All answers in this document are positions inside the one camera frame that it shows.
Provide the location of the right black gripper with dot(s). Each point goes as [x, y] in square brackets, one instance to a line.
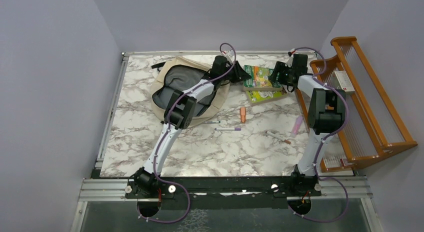
[279, 67]

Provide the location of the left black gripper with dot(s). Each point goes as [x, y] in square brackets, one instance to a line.
[237, 73]

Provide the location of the green illustrated book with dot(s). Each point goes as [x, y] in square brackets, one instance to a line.
[261, 97]
[259, 80]

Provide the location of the orange highlighter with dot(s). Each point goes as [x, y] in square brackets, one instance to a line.
[243, 114]

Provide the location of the cream canvas backpack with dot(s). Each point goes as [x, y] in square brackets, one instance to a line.
[181, 74]

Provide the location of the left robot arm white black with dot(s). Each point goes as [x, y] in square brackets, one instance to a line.
[188, 93]

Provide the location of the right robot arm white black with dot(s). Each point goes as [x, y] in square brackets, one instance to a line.
[325, 116]

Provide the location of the pink highlighter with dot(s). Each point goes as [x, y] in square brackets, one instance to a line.
[296, 126]

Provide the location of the small white box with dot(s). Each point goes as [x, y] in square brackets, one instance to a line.
[341, 81]

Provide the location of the purple capped marker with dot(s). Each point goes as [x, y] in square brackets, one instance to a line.
[227, 129]

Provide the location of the green capped marker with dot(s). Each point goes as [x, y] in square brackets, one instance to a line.
[212, 122]

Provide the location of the brown tipped white marker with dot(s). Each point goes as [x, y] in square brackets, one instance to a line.
[278, 137]

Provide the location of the wooden shelf rack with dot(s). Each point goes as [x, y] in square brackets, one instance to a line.
[375, 130]

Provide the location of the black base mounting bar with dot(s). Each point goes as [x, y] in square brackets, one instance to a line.
[205, 193]

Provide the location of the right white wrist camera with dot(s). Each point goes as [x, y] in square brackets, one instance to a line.
[292, 55]

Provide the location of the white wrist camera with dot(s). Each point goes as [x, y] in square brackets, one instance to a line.
[229, 54]
[292, 55]

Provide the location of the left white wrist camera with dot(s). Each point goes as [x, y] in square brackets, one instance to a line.
[229, 54]

